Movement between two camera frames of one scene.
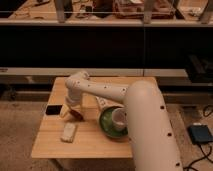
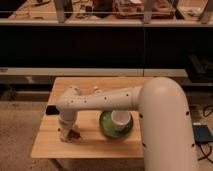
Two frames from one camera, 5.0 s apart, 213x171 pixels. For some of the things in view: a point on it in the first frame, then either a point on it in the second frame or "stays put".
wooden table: (58, 137) stays put
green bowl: (107, 125) stays put
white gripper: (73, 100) → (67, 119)
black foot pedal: (200, 134) stays put
